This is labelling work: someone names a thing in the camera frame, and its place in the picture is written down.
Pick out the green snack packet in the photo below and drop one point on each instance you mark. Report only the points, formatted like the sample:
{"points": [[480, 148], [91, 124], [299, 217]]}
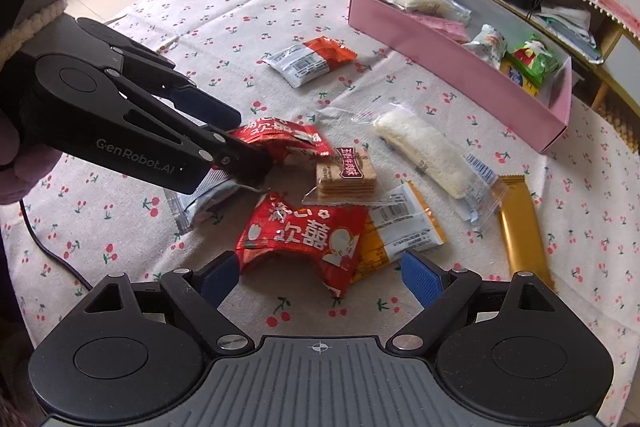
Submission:
{"points": [[537, 62]]}

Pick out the cherry print white cloth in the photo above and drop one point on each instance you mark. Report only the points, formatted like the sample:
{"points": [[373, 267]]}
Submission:
{"points": [[225, 7]]}

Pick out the person's dark red clothing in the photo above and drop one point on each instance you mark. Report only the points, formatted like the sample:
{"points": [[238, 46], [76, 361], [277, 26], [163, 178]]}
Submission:
{"points": [[7, 407]]}

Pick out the yellow-orange and white packet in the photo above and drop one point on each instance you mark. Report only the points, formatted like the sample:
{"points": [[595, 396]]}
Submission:
{"points": [[405, 227]]}

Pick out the pink cardboard box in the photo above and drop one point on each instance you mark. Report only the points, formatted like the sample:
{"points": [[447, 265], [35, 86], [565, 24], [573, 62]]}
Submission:
{"points": [[440, 62]]}

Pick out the clear-wrapped white rice roll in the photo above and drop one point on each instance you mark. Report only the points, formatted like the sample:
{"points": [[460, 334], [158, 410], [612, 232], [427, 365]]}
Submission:
{"points": [[425, 2], [425, 152]]}

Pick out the silver snack packet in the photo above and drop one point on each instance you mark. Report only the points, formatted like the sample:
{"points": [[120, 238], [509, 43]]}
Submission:
{"points": [[197, 204]]}

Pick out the white picture-print snack packet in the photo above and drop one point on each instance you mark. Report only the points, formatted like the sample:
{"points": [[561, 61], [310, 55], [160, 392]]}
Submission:
{"points": [[487, 44]]}

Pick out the white cabinet drawer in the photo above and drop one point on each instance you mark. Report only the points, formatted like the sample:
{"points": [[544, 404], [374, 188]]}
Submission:
{"points": [[630, 57]]}

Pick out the pile of papers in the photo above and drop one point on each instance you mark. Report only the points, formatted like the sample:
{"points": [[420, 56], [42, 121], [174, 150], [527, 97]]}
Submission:
{"points": [[565, 22]]}

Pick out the orange-red and white packet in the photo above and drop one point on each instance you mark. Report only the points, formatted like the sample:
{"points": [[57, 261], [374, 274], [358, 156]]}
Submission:
{"points": [[325, 52]]}

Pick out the clear cracker packet red label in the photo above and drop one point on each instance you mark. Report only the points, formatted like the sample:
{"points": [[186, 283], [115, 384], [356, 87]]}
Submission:
{"points": [[345, 179]]}

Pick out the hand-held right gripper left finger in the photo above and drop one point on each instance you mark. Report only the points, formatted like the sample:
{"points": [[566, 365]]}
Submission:
{"points": [[220, 274]]}

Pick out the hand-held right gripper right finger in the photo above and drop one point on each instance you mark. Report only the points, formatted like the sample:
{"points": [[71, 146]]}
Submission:
{"points": [[422, 279]]}

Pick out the person's left hand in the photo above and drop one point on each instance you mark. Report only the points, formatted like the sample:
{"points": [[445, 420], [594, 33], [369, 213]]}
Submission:
{"points": [[30, 167]]}

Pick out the red snack packet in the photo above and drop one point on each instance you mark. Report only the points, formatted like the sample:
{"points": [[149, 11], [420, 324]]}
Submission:
{"points": [[285, 139], [300, 237]]}

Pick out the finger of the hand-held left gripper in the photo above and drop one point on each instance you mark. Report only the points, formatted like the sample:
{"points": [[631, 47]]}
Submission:
{"points": [[205, 104], [240, 167]]}

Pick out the gold wafer bar packet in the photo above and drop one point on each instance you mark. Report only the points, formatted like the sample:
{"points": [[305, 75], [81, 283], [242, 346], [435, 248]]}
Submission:
{"points": [[522, 232]]}

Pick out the yellow snack packet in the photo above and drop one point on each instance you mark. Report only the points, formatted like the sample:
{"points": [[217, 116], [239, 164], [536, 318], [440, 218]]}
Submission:
{"points": [[517, 79]]}

